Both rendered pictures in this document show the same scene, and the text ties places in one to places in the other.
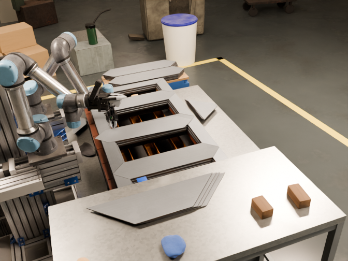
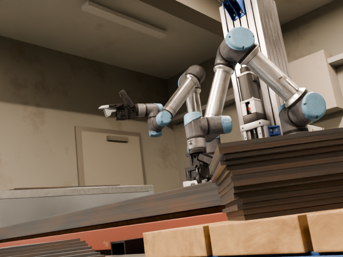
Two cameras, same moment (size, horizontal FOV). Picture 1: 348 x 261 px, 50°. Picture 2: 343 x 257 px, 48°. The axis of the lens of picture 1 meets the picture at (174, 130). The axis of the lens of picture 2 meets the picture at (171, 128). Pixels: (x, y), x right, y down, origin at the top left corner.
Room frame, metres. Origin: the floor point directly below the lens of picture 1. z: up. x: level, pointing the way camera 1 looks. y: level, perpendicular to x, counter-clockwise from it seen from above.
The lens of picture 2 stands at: (3.68, -0.30, 0.80)
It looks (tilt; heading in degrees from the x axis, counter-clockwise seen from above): 14 degrees up; 154
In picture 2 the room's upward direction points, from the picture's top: 7 degrees counter-clockwise
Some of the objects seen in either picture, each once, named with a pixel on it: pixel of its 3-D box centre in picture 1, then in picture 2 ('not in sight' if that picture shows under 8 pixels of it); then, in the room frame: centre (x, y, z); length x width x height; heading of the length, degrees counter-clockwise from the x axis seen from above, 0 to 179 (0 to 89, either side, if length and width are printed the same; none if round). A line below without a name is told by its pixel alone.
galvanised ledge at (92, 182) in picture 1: (81, 148); not in sight; (2.40, 0.74, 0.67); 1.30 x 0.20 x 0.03; 18
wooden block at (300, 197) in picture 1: (298, 195); not in sight; (1.31, -0.58, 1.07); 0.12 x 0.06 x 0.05; 12
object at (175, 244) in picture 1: (173, 245); not in sight; (1.07, 0.03, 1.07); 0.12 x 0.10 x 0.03; 20
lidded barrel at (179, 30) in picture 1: (179, 40); not in sight; (5.68, -0.18, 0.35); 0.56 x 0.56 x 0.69
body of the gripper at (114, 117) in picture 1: (111, 112); (198, 165); (2.36, 0.45, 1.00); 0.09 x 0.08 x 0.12; 18
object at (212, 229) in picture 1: (191, 214); (35, 199); (1.28, -0.06, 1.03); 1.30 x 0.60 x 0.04; 108
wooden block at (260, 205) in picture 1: (262, 206); not in sight; (1.25, -0.39, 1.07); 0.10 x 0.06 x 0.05; 19
